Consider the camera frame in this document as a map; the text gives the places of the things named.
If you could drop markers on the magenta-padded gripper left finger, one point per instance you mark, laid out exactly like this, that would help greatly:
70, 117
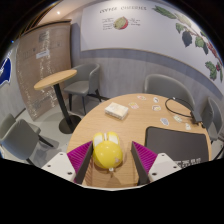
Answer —
61, 165

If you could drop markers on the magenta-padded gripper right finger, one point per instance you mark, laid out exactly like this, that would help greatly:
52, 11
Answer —
163, 166

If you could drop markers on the yellow computer mouse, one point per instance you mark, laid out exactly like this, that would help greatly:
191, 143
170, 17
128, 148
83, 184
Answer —
107, 153

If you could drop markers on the black mouse pad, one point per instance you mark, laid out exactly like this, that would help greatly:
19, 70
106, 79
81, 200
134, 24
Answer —
176, 143

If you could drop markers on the small pale sticker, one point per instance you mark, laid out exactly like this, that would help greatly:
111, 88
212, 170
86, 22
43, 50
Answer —
134, 105
156, 99
188, 126
178, 118
164, 121
141, 97
156, 108

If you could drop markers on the grey shell chair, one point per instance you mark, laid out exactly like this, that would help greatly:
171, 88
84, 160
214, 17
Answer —
6, 124
20, 140
83, 80
166, 86
213, 116

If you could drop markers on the white patterned box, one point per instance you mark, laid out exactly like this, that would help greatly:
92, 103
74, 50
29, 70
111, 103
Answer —
116, 110

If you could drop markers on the round wooden side table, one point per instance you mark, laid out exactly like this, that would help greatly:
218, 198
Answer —
55, 79

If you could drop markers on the wooden wall board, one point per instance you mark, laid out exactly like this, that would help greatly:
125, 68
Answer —
36, 76

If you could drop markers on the white botanical wall mural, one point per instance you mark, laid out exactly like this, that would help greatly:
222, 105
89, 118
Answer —
150, 30

